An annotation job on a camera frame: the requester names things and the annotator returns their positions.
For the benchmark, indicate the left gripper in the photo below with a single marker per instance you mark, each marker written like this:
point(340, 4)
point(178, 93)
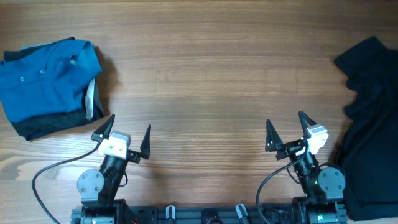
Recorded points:
point(134, 157)

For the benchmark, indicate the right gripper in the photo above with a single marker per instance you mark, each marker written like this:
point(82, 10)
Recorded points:
point(286, 149)

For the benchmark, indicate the black polo shirt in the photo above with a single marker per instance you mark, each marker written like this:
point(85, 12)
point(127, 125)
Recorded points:
point(368, 150)

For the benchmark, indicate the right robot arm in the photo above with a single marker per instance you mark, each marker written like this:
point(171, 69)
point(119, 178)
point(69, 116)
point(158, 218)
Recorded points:
point(322, 184)

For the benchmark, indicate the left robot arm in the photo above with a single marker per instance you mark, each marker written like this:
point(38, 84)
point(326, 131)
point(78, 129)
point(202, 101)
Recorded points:
point(98, 188)

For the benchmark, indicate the dark grey folded shirt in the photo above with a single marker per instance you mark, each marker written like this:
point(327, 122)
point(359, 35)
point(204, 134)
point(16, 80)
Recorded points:
point(38, 126)

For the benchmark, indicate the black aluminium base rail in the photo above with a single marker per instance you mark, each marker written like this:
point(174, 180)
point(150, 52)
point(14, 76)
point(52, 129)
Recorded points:
point(211, 214)

